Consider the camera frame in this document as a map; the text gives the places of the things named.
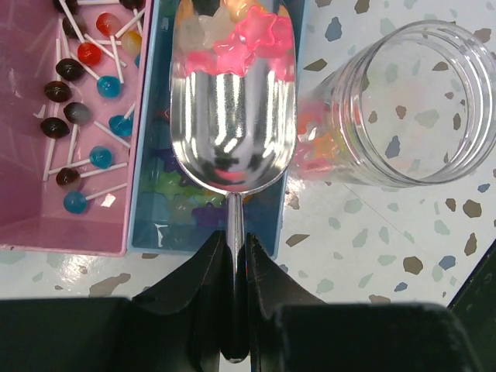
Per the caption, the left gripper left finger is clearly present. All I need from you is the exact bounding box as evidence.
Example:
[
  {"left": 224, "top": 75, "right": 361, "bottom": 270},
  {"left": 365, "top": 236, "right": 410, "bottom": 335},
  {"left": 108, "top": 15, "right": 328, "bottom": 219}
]
[{"left": 1, "top": 231, "right": 226, "bottom": 371}]

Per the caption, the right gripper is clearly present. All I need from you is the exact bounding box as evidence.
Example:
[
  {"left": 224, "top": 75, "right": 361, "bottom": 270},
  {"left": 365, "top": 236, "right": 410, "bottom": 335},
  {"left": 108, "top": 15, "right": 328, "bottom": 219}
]
[{"left": 448, "top": 242, "right": 496, "bottom": 371}]

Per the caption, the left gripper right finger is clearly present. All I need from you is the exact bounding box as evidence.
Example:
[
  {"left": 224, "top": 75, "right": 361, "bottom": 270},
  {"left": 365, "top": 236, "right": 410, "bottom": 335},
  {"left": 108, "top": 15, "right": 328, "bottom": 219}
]
[{"left": 245, "top": 234, "right": 479, "bottom": 371}]

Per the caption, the clear plastic jar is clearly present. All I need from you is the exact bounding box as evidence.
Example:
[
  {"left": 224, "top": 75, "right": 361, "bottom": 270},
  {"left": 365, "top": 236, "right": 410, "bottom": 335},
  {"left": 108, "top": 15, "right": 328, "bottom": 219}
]
[{"left": 290, "top": 20, "right": 495, "bottom": 188}]

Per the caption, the metal candy scoop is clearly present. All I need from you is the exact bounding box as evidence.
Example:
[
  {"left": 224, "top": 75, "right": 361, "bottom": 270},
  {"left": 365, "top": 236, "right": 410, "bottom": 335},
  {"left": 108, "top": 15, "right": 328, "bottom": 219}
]
[{"left": 169, "top": 0, "right": 298, "bottom": 364}]

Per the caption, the four-compartment candy tray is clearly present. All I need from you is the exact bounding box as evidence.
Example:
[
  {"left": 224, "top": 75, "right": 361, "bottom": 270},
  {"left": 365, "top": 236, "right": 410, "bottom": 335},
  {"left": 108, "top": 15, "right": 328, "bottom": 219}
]
[{"left": 1, "top": 1, "right": 306, "bottom": 256}]

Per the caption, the star candies pile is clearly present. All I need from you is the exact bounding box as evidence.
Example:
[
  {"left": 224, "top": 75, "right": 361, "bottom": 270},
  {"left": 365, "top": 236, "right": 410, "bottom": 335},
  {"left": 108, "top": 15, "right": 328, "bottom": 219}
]
[{"left": 146, "top": 0, "right": 295, "bottom": 229}]

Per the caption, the lollipops pile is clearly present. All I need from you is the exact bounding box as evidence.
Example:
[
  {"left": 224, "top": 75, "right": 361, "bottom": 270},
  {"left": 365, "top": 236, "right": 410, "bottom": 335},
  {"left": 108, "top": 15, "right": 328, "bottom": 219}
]
[{"left": 41, "top": 1, "right": 146, "bottom": 217}]

